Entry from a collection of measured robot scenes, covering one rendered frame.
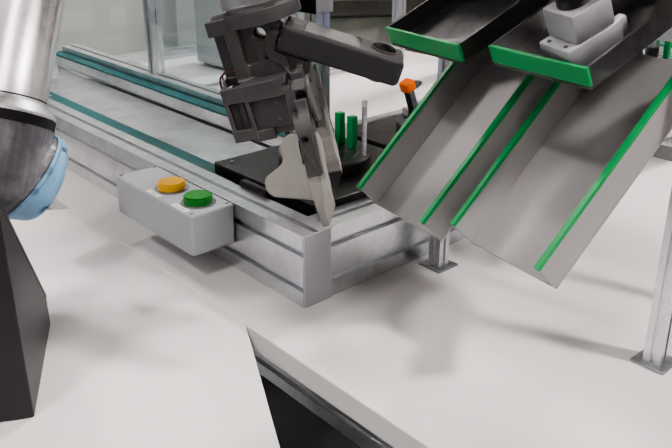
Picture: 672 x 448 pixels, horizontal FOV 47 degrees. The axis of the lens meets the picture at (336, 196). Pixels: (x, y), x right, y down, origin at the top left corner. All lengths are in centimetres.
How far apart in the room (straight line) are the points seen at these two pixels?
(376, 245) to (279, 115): 39
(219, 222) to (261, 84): 39
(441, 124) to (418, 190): 10
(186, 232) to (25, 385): 32
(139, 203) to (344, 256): 32
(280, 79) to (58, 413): 42
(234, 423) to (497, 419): 27
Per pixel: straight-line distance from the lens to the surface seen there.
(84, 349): 97
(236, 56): 73
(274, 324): 97
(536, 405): 86
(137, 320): 101
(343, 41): 71
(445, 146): 97
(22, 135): 102
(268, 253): 103
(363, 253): 105
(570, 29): 76
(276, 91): 71
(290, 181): 73
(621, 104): 91
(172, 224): 108
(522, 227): 86
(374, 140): 130
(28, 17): 106
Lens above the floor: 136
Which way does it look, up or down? 22 degrees down
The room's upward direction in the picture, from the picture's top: straight up
